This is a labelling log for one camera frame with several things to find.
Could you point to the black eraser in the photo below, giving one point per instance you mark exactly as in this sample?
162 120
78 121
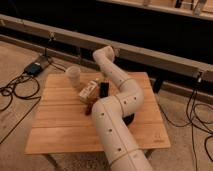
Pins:
104 89

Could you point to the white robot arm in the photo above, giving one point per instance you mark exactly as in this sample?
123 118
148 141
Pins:
121 149

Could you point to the brown chocolate bar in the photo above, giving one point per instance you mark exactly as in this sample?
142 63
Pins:
90 104

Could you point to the translucent plastic cup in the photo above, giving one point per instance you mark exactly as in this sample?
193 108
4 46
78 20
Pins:
73 73

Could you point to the wooden table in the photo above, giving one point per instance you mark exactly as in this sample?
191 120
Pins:
61 125

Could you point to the black power adapter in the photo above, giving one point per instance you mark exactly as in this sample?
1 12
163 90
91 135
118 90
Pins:
33 69

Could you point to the long wooden beam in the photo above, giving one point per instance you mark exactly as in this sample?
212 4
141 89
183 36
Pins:
175 64

